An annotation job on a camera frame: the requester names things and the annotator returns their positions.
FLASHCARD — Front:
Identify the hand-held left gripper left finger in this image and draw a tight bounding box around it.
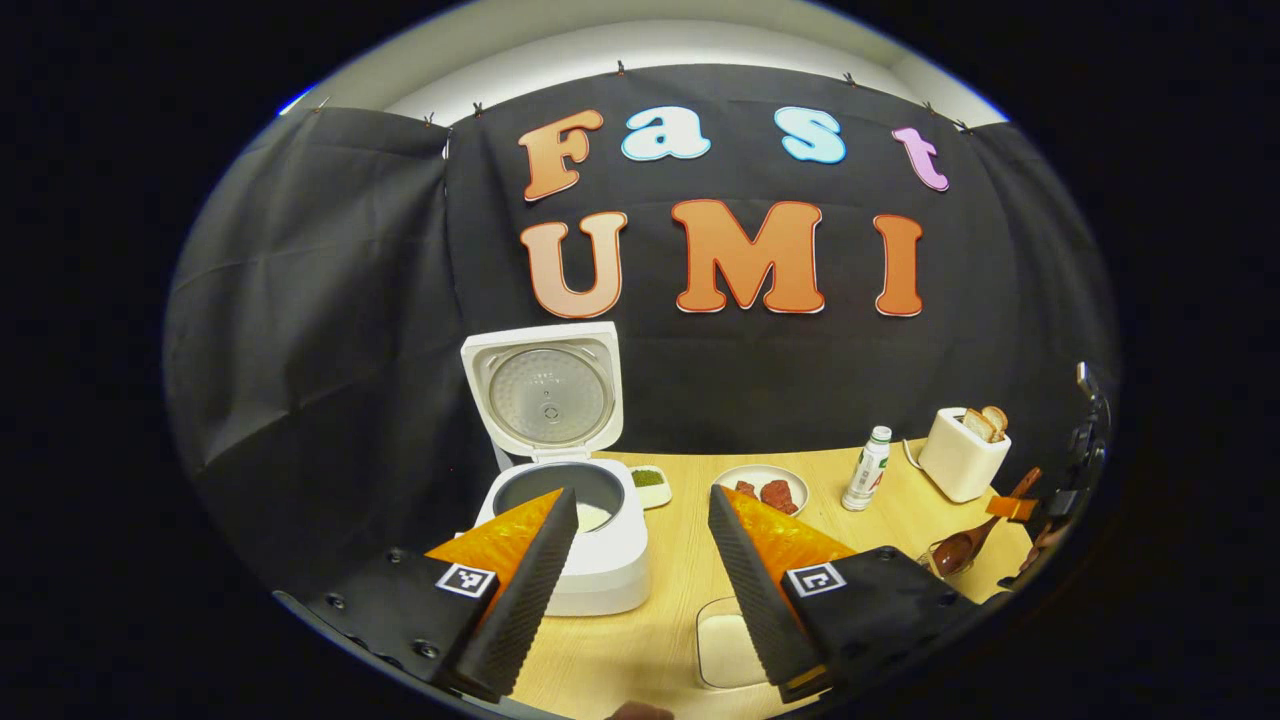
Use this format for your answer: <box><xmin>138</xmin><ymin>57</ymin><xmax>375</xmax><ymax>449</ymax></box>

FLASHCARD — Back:
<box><xmin>290</xmin><ymin>487</ymin><xmax>581</xmax><ymax>703</ymax></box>

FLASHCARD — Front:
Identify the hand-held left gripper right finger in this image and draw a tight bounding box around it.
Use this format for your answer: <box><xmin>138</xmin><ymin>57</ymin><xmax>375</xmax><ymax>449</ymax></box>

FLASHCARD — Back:
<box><xmin>708</xmin><ymin>485</ymin><xmax>986</xmax><ymax>703</ymax></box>

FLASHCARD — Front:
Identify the clear container of rice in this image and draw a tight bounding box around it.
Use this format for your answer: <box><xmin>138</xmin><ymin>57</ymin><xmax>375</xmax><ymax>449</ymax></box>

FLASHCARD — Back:
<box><xmin>696</xmin><ymin>597</ymin><xmax>776</xmax><ymax>691</ymax></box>

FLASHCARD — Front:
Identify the brown wooden spoon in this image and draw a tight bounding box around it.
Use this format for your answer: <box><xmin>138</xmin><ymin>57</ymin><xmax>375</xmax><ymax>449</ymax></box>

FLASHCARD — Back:
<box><xmin>932</xmin><ymin>467</ymin><xmax>1043</xmax><ymax>577</ymax></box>

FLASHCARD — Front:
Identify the white rice cooker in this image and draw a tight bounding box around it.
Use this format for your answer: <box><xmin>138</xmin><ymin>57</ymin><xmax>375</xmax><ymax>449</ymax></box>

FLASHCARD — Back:
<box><xmin>460</xmin><ymin>321</ymin><xmax>653</xmax><ymax>617</ymax></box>

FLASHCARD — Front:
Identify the white toaster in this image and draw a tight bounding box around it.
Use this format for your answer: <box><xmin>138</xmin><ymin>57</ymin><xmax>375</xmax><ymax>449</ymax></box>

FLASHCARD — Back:
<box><xmin>917</xmin><ymin>406</ymin><xmax>1012</xmax><ymax>503</ymax></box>

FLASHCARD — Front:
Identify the round white plate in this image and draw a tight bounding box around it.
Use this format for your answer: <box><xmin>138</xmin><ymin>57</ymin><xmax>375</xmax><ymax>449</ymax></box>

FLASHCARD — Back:
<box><xmin>712</xmin><ymin>464</ymin><xmax>809</xmax><ymax>517</ymax></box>

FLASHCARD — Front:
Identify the white bottle green label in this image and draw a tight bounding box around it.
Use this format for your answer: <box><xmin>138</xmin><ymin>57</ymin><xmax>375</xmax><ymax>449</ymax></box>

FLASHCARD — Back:
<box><xmin>842</xmin><ymin>426</ymin><xmax>893</xmax><ymax>512</ymax></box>

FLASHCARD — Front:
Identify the small white dish green sauce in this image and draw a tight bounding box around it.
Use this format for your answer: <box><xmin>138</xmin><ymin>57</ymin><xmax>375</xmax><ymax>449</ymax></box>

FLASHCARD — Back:
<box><xmin>630</xmin><ymin>465</ymin><xmax>673</xmax><ymax>510</ymax></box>

